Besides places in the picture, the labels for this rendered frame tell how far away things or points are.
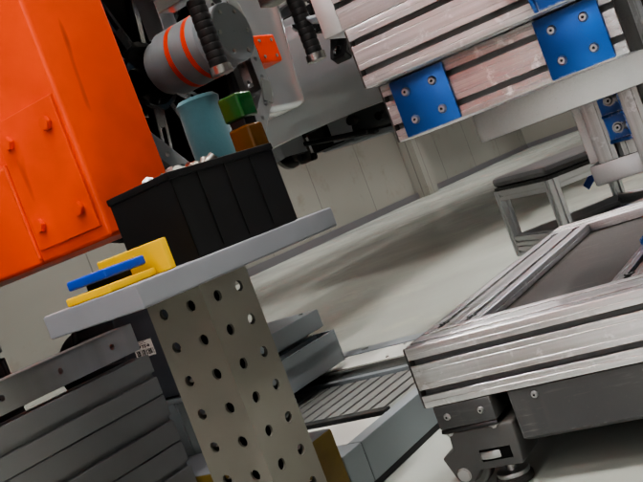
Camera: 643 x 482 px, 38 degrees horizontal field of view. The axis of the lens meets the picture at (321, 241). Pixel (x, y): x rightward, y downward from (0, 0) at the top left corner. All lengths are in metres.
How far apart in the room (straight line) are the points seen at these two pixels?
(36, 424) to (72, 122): 0.42
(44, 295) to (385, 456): 5.67
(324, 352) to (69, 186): 0.95
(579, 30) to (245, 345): 0.61
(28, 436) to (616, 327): 0.77
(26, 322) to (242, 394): 5.78
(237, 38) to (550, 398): 1.05
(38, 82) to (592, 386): 0.87
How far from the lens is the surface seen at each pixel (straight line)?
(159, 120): 2.11
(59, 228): 1.44
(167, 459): 1.48
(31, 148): 1.45
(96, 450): 1.39
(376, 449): 1.58
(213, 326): 1.20
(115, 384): 1.43
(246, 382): 1.23
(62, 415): 1.36
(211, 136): 1.86
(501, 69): 1.37
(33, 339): 6.97
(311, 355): 2.14
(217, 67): 1.79
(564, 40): 1.34
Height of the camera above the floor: 0.47
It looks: 2 degrees down
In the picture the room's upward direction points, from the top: 21 degrees counter-clockwise
